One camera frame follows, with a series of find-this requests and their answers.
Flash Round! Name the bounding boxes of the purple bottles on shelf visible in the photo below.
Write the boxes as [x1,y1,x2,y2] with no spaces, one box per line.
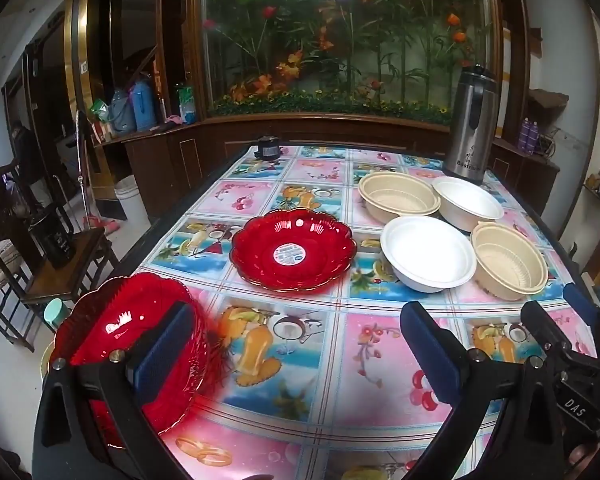
[517,118,540,155]

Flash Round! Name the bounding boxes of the flower garden mural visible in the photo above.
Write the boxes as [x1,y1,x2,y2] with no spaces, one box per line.
[200,0,494,126]

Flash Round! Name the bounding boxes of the red plate with sticker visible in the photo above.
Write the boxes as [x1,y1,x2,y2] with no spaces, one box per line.
[230,208,358,292]

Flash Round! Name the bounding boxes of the wooden side chair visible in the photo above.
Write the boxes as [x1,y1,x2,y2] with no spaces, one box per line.
[0,162,118,351]

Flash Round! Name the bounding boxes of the white plastic bucket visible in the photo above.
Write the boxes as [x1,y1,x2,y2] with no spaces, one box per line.
[114,174,150,228]

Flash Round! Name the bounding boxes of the green white packet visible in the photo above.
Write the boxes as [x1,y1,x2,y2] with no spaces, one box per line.
[178,84,197,125]

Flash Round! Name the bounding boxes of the beige bowl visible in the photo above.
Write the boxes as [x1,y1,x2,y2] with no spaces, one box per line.
[358,171,441,224]
[470,222,548,301]

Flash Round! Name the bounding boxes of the black kettle on chair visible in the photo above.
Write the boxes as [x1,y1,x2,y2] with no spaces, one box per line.
[29,203,76,269]

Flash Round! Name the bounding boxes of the white bowl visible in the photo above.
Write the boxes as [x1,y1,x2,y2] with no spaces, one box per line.
[380,216,477,294]
[431,177,504,233]

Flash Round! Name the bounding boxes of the grey blue jug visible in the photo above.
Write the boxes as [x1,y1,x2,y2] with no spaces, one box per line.
[109,89,136,136]

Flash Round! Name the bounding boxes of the wooden low cabinet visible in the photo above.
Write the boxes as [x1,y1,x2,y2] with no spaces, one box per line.
[94,112,562,221]

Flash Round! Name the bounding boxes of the colourful fruit tablecloth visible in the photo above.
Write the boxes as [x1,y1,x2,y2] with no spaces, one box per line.
[120,145,539,479]

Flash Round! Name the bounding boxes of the large red wedding plate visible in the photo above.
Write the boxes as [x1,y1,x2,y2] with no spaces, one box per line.
[48,272,212,434]

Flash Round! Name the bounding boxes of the stainless steel thermos jug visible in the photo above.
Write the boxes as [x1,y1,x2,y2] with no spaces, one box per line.
[442,64,500,184]

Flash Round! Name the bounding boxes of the mop with metal handle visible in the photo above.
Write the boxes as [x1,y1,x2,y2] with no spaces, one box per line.
[76,110,120,235]

